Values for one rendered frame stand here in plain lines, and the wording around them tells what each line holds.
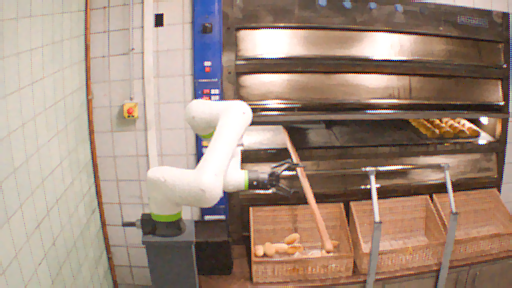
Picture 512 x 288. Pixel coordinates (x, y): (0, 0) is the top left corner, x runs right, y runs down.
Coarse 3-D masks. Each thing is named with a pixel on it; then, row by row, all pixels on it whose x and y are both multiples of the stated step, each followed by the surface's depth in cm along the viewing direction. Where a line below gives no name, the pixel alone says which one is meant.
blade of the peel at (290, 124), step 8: (288, 120) 379; (296, 120) 379; (312, 120) 377; (320, 120) 372; (248, 128) 356; (256, 128) 356; (264, 128) 356; (272, 128) 356; (280, 128) 357; (288, 128) 357; (296, 128) 357; (304, 128) 357; (312, 128) 358; (320, 128) 358
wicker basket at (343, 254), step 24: (264, 216) 316; (288, 216) 316; (312, 216) 316; (336, 216) 317; (264, 240) 316; (312, 240) 316; (336, 240) 317; (264, 264) 276; (288, 264) 276; (312, 264) 276; (336, 264) 277
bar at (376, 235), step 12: (348, 168) 277; (360, 168) 276; (372, 168) 276; (384, 168) 276; (396, 168) 276; (408, 168) 277; (420, 168) 277; (432, 168) 278; (444, 168) 277; (372, 180) 275; (372, 192) 271; (456, 216) 262; (372, 240) 264; (372, 252) 264; (444, 252) 271; (372, 264) 267; (444, 264) 270; (372, 276) 269; (444, 276) 272
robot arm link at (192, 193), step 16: (224, 112) 215; (240, 112) 214; (224, 128) 208; (240, 128) 211; (224, 144) 202; (208, 160) 195; (224, 160) 198; (192, 176) 188; (208, 176) 188; (224, 176) 196; (192, 192) 186; (208, 192) 186
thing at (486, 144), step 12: (384, 144) 317; (396, 144) 316; (408, 144) 315; (420, 144) 315; (432, 144) 314; (444, 144) 313; (456, 144) 313; (468, 144) 314; (480, 144) 314; (492, 144) 314; (252, 156) 311; (264, 156) 311; (276, 156) 311; (288, 156) 312; (300, 156) 312
